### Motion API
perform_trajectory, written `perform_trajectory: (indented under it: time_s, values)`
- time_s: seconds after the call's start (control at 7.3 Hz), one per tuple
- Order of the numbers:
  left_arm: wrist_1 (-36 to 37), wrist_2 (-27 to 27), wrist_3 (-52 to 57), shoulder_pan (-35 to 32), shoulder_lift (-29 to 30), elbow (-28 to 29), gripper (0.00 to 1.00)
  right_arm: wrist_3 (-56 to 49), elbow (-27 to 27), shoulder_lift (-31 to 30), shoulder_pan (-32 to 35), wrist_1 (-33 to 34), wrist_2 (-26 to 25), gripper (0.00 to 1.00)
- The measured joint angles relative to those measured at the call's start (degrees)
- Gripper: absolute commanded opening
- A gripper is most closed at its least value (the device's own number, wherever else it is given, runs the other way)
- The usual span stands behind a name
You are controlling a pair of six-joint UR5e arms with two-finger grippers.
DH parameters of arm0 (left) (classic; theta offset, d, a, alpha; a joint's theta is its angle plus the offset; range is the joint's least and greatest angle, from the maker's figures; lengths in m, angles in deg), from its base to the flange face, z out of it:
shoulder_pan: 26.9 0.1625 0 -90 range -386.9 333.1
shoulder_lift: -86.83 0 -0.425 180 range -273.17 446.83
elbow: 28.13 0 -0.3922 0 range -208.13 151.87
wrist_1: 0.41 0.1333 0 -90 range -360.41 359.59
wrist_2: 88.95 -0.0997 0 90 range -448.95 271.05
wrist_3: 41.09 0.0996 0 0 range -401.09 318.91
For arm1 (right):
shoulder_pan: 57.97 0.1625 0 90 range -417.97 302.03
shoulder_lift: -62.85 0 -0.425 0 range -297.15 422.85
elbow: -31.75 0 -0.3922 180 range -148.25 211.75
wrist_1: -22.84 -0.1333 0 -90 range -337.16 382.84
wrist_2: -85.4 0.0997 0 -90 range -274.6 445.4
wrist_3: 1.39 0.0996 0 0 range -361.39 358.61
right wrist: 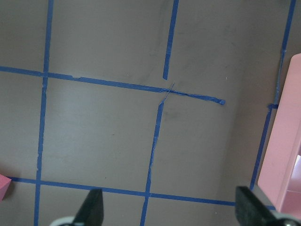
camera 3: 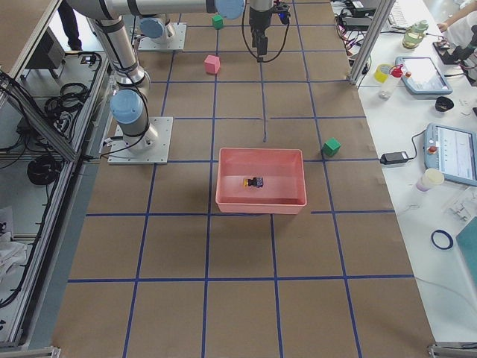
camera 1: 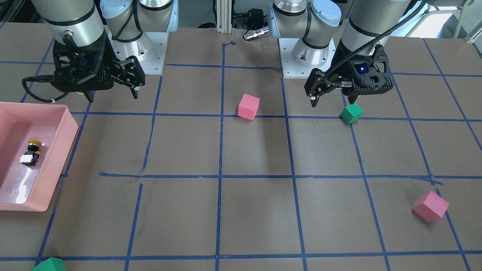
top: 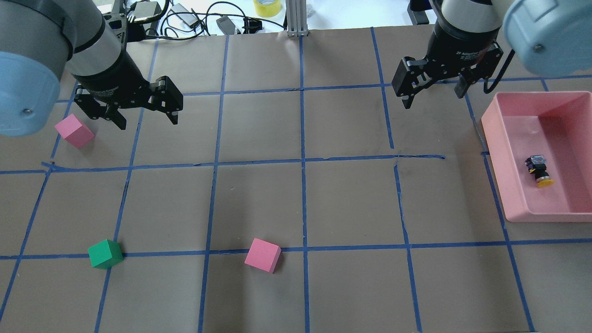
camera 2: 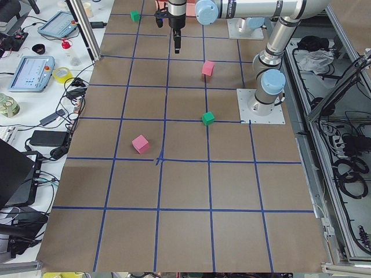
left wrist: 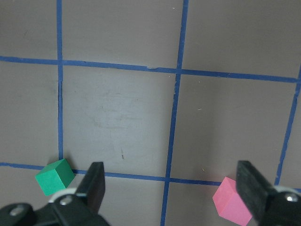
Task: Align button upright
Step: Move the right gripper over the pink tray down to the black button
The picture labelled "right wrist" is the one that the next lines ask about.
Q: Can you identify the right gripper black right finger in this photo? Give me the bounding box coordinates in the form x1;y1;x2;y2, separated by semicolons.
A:
235;186;277;226

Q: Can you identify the pink plastic bin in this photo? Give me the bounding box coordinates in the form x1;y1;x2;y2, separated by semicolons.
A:
257;54;301;218

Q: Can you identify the pink foam cube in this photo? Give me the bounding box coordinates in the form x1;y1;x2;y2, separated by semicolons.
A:
0;174;11;201

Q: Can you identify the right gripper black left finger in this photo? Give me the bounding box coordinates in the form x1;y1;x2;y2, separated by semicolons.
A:
73;189;104;226

